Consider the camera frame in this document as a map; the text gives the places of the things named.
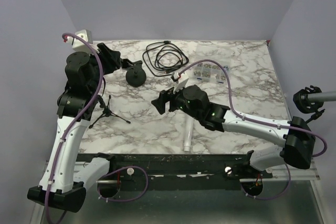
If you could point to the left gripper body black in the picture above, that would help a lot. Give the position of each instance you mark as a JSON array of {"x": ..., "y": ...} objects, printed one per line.
[{"x": 95, "y": 63}]

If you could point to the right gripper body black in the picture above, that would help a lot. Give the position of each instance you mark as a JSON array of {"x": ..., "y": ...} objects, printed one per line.
[{"x": 177, "y": 101}]

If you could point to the black round-base mic stand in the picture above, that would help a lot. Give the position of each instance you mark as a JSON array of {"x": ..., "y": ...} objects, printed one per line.
[{"x": 135, "y": 75}]

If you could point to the white microphone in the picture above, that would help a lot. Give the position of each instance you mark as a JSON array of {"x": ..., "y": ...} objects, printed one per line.
[{"x": 188, "y": 134}]

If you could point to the black tripod mic stand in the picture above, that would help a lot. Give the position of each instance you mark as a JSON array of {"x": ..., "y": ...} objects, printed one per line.
[{"x": 106, "y": 111}]

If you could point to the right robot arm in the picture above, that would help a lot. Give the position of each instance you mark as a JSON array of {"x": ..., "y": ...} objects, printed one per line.
[{"x": 292, "y": 142}]

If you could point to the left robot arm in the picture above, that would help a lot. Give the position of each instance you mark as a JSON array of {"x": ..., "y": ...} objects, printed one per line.
[{"x": 60, "y": 187}]

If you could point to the right black round-base stand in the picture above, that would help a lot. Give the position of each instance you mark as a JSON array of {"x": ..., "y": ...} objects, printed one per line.
[{"x": 305, "y": 106}]

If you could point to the grey microphone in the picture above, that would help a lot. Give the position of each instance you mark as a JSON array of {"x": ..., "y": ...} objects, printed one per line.
[{"x": 321, "y": 97}]

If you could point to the clear plastic screw box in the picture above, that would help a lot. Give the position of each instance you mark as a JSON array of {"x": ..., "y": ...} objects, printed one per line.
[{"x": 208, "y": 71}]

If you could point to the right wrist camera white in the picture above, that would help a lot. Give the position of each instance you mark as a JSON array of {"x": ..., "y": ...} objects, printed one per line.
[{"x": 180, "y": 80}]

